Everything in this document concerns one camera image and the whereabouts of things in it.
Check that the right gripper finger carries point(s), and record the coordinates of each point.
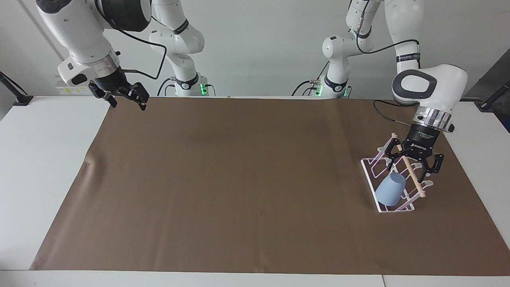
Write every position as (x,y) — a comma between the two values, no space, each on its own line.
(141,93)
(104,95)

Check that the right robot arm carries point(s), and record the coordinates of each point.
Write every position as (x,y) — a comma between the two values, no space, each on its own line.
(79,32)

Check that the light blue cup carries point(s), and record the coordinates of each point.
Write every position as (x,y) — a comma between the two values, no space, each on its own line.
(390,191)

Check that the white power strip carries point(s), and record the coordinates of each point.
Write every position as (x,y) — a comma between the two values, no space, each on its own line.
(69,89)

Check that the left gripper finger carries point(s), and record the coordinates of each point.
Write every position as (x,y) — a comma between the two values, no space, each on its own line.
(436,163)
(391,153)

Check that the black stand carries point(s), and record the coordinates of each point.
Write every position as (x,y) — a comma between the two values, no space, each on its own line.
(18,95)
(492,99)

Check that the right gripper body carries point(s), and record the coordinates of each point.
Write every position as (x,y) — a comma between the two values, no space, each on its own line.
(113,81)

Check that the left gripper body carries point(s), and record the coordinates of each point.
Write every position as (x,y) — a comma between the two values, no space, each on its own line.
(421,141)

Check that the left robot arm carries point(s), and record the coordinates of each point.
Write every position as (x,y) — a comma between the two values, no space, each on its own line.
(438,85)

